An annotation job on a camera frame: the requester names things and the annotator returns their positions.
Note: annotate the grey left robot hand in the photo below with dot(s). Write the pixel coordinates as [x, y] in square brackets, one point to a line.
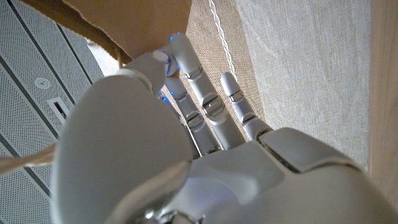
[233, 180]

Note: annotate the small rectangular ceiling slot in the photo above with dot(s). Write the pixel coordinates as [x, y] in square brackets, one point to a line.
[57, 107]

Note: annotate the beige striped curtain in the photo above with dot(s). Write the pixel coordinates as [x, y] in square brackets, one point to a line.
[295, 62]

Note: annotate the brown paper bag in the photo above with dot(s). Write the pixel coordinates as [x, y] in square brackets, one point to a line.
[124, 21]

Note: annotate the round white ceiling sensor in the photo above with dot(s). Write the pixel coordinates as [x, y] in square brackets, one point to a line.
[42, 83]

